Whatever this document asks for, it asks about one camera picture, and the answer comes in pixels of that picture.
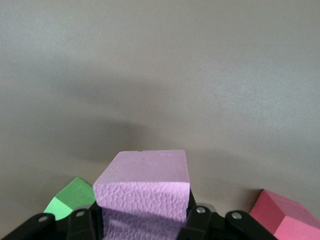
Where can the green foam cube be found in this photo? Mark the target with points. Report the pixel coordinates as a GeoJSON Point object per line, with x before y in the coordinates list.
{"type": "Point", "coordinates": [72, 195]}

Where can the pink foam cube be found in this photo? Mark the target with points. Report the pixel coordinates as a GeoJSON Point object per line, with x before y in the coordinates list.
{"type": "Point", "coordinates": [142, 180]}

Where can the red foam cube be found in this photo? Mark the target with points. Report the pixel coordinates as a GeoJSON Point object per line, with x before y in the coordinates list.
{"type": "Point", "coordinates": [287, 215]}

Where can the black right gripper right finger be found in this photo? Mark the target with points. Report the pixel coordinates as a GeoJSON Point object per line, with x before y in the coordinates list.
{"type": "Point", "coordinates": [200, 222]}

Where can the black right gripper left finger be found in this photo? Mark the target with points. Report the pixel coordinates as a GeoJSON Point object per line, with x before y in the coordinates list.
{"type": "Point", "coordinates": [80, 225]}

